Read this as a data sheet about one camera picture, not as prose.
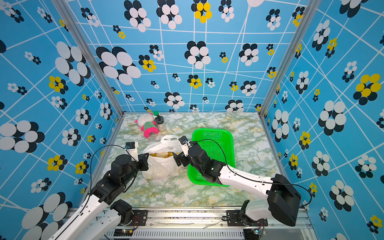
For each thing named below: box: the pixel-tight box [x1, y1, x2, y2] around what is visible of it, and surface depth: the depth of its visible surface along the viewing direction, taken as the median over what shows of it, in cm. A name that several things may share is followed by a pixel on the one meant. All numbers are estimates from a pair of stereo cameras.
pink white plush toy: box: [135, 113, 160, 138], surface depth 108 cm
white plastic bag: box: [142, 135, 182, 180], surface depth 79 cm
